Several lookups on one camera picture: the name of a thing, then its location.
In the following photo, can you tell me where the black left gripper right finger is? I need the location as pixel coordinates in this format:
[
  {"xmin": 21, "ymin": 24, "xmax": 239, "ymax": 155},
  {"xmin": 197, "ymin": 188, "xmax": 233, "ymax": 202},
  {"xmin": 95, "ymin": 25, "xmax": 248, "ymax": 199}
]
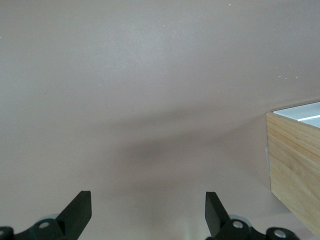
[{"xmin": 205, "ymin": 191, "xmax": 300, "ymax": 240}]

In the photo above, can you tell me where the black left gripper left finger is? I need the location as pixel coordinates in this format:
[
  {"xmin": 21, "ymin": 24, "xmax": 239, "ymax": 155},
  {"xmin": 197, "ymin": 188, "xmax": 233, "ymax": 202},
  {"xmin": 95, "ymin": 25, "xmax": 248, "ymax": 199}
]
[{"xmin": 0, "ymin": 190, "xmax": 92, "ymax": 240}]

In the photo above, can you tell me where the white-front drawer with handle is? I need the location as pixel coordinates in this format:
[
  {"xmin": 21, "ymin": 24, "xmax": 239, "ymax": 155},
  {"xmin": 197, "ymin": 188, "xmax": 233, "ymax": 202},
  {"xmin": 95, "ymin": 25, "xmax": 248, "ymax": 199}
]
[{"xmin": 299, "ymin": 116, "xmax": 320, "ymax": 129}]

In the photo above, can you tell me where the wooden drawer cabinet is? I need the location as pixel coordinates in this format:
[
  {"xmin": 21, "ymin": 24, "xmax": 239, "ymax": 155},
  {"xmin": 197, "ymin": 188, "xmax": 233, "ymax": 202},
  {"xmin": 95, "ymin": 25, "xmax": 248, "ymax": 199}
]
[{"xmin": 264, "ymin": 101, "xmax": 320, "ymax": 236}]

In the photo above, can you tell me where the brown table cover sheet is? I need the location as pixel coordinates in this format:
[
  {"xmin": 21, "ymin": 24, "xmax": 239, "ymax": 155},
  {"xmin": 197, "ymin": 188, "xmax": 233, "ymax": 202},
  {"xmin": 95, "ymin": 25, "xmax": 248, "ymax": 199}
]
[{"xmin": 0, "ymin": 0, "xmax": 320, "ymax": 240}]

